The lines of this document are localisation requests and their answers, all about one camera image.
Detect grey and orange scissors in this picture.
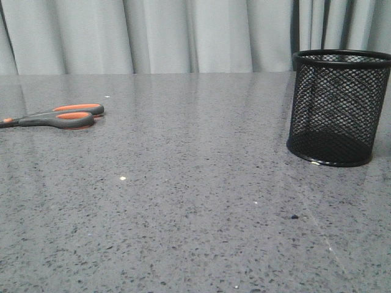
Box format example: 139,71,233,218
1,104,104,129

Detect black mesh metal bucket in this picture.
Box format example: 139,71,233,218
287,49,390,167

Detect grey curtain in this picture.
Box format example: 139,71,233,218
1,1,390,75

